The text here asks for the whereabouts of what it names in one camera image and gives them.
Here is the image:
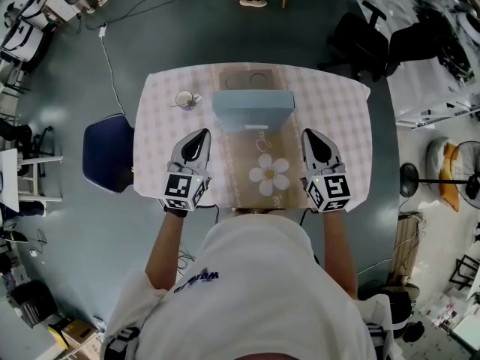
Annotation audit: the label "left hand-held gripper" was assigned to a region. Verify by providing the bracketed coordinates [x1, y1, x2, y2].
[158, 127, 213, 212]

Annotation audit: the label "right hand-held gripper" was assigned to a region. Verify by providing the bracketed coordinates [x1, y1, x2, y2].
[301, 127, 352, 214]

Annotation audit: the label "light blue box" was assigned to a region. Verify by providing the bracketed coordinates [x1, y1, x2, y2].
[211, 90, 297, 134]

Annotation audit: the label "person's right forearm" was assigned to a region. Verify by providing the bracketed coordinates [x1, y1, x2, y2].
[321, 210, 359, 299]

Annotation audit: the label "person's left forearm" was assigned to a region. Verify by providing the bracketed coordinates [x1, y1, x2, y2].
[144, 210, 188, 290]

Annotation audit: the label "pink checked tablecloth table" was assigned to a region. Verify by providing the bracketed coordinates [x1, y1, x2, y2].
[133, 62, 373, 212]

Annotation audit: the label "ceramic mug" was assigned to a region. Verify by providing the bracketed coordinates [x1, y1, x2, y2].
[175, 90, 203, 111]

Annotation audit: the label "person's beige trousers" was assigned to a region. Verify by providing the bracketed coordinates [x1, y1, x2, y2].
[228, 207, 290, 219]

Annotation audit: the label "dark blue chair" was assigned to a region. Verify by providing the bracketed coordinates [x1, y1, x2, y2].
[82, 112, 136, 194]

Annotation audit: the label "black standing fan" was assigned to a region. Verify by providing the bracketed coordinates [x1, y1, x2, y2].
[398, 140, 480, 203]

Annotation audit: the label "brown flat box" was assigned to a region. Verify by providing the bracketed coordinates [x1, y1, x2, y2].
[219, 68, 275, 92]

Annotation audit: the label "black office chair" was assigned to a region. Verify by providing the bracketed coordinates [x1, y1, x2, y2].
[317, 0, 390, 83]
[388, 9, 455, 78]

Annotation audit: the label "white metal rack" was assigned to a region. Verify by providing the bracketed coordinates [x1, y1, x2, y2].
[389, 69, 480, 129]

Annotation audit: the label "wooden slatted board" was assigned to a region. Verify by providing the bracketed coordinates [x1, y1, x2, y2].
[391, 211, 424, 283]

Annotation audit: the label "orange and grey cushion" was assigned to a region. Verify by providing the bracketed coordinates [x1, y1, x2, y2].
[425, 136, 461, 213]

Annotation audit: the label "person's white shirt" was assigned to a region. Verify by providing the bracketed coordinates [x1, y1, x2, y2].
[100, 214, 395, 360]

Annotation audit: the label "white trestle table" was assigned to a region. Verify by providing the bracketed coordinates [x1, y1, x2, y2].
[0, 148, 64, 214]

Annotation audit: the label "white mobile robot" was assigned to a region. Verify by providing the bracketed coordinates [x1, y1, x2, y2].
[0, 19, 44, 64]
[18, 0, 52, 29]

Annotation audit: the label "small cardboard box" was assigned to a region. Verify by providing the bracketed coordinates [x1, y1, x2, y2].
[59, 319, 101, 348]

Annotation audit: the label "left hand-held gripper cable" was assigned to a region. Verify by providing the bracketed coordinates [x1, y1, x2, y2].
[175, 202, 221, 277]

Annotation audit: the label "white extension cable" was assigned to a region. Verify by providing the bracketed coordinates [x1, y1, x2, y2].
[97, 23, 127, 116]

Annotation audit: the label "black floor cable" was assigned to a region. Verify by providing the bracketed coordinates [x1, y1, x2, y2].
[80, 0, 211, 32]

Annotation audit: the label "grey shoulder strap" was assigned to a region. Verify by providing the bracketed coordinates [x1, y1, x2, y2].
[365, 322, 395, 348]
[104, 326, 142, 354]

